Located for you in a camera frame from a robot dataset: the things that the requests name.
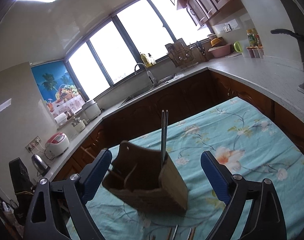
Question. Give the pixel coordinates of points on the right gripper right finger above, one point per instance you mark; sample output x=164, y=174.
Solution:
x=265, y=219

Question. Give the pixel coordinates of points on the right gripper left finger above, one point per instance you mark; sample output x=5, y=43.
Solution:
x=54, y=201

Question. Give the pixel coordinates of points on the wooden chopstick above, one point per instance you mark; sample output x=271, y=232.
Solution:
x=169, y=234

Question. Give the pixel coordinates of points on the steel electric kettle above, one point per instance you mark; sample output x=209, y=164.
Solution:
x=41, y=166

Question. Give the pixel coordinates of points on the red white rice cooker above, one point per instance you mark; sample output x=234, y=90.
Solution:
x=56, y=145

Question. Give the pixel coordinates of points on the teal floral tablecloth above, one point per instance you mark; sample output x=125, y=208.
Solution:
x=242, y=139

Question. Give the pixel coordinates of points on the wooden utensil holder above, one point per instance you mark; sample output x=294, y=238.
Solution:
x=140, y=179

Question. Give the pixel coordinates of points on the small white appliance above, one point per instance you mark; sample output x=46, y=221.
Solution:
x=78, y=124

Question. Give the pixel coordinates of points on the fruit picture window poster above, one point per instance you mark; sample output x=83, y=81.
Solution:
x=57, y=88

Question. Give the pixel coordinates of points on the lower wooden cabinets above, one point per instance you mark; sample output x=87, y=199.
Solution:
x=183, y=99

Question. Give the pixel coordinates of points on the chrome sink faucet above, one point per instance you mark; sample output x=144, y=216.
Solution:
x=149, y=74

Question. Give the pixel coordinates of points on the condiment bottles set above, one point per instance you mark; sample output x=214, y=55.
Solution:
x=255, y=48

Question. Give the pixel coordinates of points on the pink basin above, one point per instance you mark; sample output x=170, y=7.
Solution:
x=220, y=51

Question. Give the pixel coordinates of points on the green cup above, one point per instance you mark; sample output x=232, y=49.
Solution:
x=238, y=47

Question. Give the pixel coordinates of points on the yellow oil bottle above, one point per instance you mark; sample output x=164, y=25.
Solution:
x=145, y=60

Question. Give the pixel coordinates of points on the dish drying rack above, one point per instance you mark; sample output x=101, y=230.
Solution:
x=180, y=54

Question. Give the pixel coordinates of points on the knife block with knives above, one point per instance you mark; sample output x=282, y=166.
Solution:
x=201, y=54

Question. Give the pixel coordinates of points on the wall power socket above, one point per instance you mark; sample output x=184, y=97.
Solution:
x=34, y=144

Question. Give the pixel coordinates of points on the black wok with handle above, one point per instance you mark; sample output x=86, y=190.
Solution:
x=297, y=36

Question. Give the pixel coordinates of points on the wall light switch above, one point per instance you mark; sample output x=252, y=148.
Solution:
x=227, y=28

